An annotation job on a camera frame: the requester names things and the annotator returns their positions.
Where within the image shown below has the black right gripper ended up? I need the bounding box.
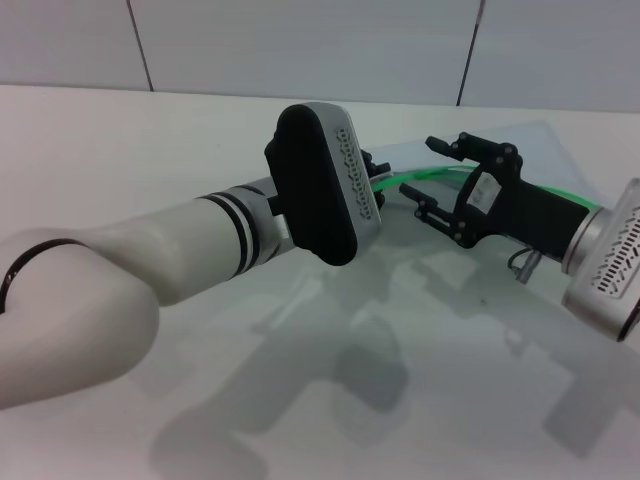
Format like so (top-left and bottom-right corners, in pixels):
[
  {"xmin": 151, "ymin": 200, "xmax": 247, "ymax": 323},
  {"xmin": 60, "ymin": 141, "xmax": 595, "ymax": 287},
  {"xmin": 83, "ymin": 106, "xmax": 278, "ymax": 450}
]
[{"xmin": 399, "ymin": 131, "xmax": 590, "ymax": 265}]

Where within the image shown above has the right gripper cable silver plug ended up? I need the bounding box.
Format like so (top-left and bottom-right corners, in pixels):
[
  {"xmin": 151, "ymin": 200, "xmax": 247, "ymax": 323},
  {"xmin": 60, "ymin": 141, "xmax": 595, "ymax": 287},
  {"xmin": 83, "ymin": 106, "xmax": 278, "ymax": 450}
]
[{"xmin": 507, "ymin": 248, "xmax": 544, "ymax": 284}]

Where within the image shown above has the clear green-zip document bag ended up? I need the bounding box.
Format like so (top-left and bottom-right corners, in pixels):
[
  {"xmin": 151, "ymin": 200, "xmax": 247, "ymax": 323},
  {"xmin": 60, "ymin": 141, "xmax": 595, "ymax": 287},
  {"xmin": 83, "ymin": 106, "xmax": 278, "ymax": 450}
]
[{"xmin": 369, "ymin": 119, "xmax": 601, "ymax": 214}]

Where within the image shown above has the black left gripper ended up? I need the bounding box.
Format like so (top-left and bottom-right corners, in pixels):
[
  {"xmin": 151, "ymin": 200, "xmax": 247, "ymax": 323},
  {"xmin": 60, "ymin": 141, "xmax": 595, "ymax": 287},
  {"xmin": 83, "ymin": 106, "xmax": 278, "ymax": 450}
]
[{"xmin": 360, "ymin": 147, "xmax": 392, "ymax": 210}]

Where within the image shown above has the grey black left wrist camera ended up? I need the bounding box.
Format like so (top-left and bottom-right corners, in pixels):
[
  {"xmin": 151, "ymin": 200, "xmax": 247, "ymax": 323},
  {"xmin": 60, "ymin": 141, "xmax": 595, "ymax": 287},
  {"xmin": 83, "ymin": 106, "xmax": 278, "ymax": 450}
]
[{"xmin": 263, "ymin": 101, "xmax": 384, "ymax": 267}]

